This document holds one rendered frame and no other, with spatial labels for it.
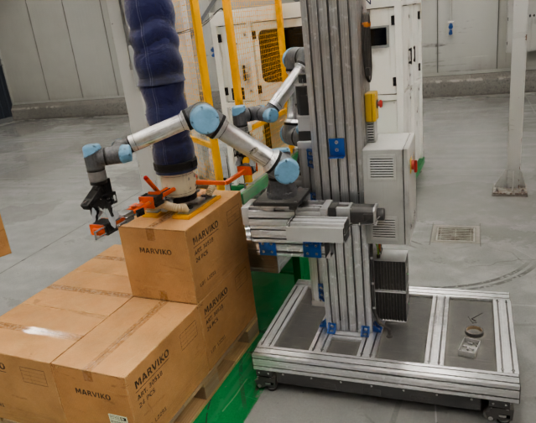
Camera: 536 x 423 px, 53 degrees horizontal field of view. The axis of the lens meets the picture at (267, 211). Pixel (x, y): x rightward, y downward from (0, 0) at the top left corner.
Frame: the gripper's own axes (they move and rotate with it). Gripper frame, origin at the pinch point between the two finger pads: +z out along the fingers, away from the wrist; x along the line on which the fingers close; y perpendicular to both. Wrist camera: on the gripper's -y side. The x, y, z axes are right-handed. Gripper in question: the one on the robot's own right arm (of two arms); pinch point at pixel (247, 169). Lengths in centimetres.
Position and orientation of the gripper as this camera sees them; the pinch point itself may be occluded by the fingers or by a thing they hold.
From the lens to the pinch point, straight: 299.2
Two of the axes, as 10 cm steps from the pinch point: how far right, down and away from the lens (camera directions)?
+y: -4.0, 3.5, -8.5
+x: 9.1, 0.5, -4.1
